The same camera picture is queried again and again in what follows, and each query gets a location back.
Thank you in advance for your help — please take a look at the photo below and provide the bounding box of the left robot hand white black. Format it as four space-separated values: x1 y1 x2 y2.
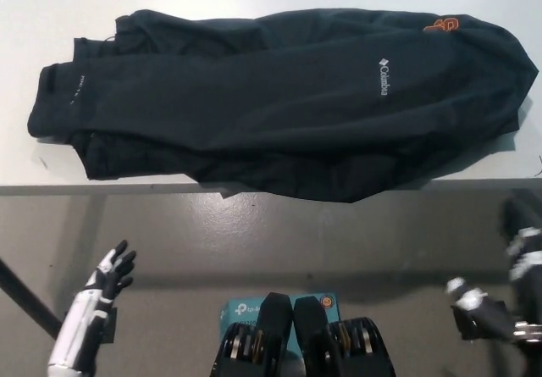
49 239 138 373

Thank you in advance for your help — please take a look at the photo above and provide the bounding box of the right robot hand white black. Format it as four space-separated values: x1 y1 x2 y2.
446 188 542 345

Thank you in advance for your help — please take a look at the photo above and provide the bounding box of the black Columbia jacket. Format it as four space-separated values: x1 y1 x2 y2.
25 8 539 204

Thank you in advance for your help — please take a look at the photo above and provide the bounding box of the black table leg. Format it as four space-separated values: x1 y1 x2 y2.
0 258 63 341

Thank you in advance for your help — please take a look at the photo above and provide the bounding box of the teal tp-link box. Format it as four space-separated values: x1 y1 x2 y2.
218 292 342 355

